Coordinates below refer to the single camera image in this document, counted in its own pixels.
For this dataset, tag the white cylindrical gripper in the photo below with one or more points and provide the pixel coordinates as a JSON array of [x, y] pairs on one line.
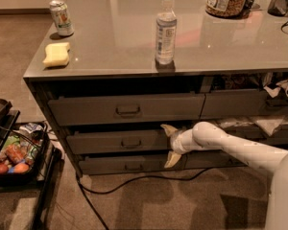
[[175, 143]]

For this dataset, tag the grey drawer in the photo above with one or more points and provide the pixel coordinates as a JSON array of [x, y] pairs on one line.
[[247, 102], [118, 141], [210, 159], [255, 133], [128, 164], [126, 109]]

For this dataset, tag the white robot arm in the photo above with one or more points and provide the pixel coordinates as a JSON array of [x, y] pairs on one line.
[[264, 158]]

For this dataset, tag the grey drawer cabinet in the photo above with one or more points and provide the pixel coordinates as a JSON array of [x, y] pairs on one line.
[[113, 53]]

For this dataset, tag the plastic bags in drawer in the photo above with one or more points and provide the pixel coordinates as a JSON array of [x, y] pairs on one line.
[[269, 124]]

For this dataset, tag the clear water bottle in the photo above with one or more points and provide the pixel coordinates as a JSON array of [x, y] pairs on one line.
[[166, 27]]

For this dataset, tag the yellow sponge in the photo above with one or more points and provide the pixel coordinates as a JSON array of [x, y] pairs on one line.
[[56, 54]]

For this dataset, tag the black bin of snacks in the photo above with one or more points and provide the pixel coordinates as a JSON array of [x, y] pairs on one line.
[[22, 149]]

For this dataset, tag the black tray stand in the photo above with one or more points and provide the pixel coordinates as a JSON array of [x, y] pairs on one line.
[[26, 207]]

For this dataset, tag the white green soda can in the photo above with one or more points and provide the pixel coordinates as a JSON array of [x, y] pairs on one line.
[[61, 17]]

